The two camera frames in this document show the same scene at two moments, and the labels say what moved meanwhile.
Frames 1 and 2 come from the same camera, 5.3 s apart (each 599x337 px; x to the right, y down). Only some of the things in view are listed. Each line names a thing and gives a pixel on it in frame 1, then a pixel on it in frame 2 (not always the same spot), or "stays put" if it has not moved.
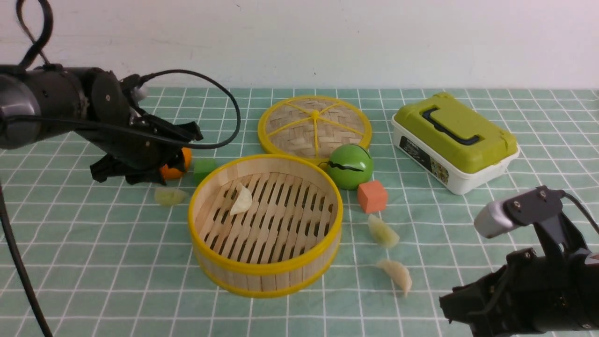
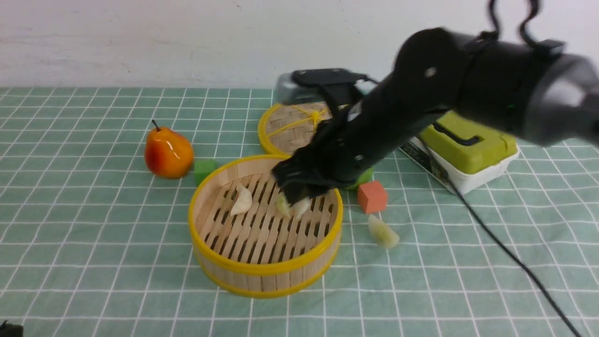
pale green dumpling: x=382 y=234 stays put
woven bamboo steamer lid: x=311 y=127 stays put
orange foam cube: x=372 y=197 stays put
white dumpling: x=399 y=272 → x=300 y=207
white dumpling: x=243 y=201 stays put
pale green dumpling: x=169 y=196 → x=282 y=204
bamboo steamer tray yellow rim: x=288 y=239 stays put
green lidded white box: x=438 y=136 stays put
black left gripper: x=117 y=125 → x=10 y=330
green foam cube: x=203 y=167 stays put
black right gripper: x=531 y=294 → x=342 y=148
